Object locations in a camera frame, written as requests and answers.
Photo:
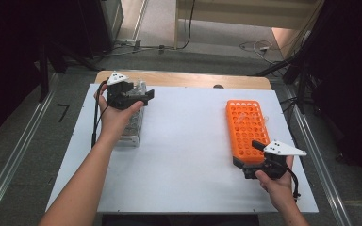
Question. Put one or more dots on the wooden table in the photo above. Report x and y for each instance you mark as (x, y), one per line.
(185, 79)

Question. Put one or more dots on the person's left hand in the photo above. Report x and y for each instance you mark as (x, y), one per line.
(116, 122)

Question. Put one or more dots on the person's right hand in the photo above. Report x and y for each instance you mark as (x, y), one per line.
(279, 191)

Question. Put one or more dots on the black tripod stand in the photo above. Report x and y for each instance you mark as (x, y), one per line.
(301, 84)

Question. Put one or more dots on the metal floor rail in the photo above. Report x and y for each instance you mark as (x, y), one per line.
(320, 163)
(15, 153)

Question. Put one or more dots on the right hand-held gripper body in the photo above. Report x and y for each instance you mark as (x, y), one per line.
(278, 150)

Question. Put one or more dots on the white board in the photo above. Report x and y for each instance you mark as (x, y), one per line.
(185, 141)

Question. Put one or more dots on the orange plastic test tube rack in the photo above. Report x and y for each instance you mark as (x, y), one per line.
(246, 147)

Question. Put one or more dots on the dark metal cabinet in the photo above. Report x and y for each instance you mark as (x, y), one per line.
(106, 22)

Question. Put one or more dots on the black metal stand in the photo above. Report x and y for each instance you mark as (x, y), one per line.
(44, 78)

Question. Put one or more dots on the beige shelf unit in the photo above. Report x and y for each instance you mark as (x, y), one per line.
(248, 14)

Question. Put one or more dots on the clear glass test tube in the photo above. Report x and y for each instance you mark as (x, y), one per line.
(264, 119)
(139, 86)
(241, 117)

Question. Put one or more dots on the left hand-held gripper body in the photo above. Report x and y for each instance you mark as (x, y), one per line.
(119, 94)

